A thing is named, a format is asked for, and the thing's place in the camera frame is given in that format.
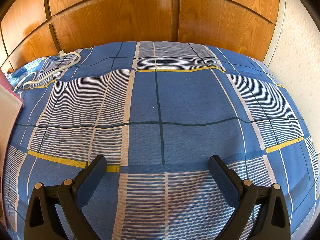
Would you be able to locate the wooden wardrobe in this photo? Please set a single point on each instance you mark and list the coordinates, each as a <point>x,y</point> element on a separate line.
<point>112,17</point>

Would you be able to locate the pink tray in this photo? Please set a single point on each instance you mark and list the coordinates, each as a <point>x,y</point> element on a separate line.
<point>8,110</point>

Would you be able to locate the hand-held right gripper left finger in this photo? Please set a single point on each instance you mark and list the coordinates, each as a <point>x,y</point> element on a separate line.
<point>92,182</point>

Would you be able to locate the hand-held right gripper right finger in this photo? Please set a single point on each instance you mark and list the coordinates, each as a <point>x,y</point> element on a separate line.
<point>223,182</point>

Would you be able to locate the blue plaid bed sheet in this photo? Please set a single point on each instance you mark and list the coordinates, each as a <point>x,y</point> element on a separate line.
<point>187,92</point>

